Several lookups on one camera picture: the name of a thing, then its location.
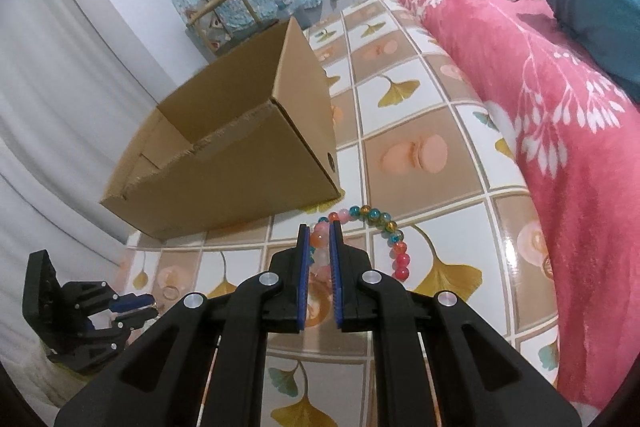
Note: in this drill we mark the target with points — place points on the ginkgo print tiled mat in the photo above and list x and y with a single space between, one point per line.
400 107

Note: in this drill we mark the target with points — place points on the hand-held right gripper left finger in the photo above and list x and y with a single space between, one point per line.
290 292

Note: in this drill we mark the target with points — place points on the white curtain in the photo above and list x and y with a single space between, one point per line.
60 82

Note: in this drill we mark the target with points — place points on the pink floral blanket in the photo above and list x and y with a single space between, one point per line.
550 132

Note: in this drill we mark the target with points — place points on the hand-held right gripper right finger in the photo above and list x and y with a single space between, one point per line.
350 292

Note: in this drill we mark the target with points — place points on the brown cardboard box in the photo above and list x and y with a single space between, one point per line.
225 182

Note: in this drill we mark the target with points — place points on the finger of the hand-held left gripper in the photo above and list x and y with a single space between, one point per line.
132 302
135 321

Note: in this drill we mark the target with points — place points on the blue plush pillow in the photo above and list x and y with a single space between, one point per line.
590 7

